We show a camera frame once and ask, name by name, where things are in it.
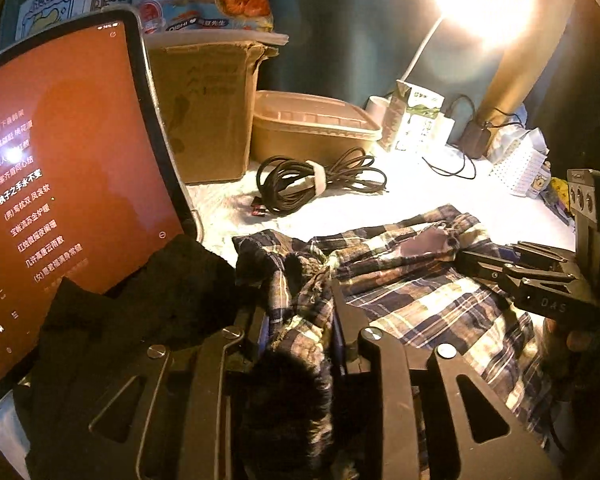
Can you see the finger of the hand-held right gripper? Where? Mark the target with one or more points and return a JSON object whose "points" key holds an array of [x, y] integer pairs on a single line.
{"points": [[495, 260], [520, 282]]}

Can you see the person's right hand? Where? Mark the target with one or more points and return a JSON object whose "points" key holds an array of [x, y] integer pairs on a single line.
{"points": [[582, 341]]}

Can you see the cardboard box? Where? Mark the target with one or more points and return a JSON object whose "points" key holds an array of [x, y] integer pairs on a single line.
{"points": [[210, 110]]}

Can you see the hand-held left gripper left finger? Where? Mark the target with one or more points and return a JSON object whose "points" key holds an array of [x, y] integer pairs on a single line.
{"points": [[250, 342]]}

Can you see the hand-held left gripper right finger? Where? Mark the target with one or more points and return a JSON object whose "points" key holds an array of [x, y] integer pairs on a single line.
{"points": [[339, 332]]}

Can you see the yellow plastic bag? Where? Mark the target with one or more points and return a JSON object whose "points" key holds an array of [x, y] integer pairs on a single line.
{"points": [[562, 200]]}

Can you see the white mug with yellow print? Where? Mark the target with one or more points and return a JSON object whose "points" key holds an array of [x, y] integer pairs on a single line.
{"points": [[539, 181]]}

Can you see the white patterned package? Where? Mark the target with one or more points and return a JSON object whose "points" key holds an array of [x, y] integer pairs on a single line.
{"points": [[522, 172]]}

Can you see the blue white printed box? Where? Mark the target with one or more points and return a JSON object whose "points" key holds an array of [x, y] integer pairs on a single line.
{"points": [[65, 2]]}

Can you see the plaid flannel shirt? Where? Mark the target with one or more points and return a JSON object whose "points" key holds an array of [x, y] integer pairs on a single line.
{"points": [[420, 305]]}

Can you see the small red black packet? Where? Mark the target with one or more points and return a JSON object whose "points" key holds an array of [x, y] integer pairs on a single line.
{"points": [[259, 208]]}

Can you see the green white milk carton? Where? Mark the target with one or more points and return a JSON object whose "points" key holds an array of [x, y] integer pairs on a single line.
{"points": [[410, 117]]}

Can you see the white cup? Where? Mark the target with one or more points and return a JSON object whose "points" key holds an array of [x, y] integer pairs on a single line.
{"points": [[377, 109]]}

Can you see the tablet with orange screen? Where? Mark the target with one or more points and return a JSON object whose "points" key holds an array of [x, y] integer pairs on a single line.
{"points": [[55, 160]]}

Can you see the black power adapter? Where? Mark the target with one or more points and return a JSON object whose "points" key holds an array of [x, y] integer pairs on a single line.
{"points": [[476, 139]]}

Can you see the brown takeout container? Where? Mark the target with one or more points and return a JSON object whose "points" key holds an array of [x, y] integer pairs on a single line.
{"points": [[310, 127]]}

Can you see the black cloth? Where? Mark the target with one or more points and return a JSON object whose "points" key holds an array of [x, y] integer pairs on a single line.
{"points": [[130, 305]]}

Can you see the yellow post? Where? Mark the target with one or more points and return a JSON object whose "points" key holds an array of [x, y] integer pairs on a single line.
{"points": [[515, 70]]}

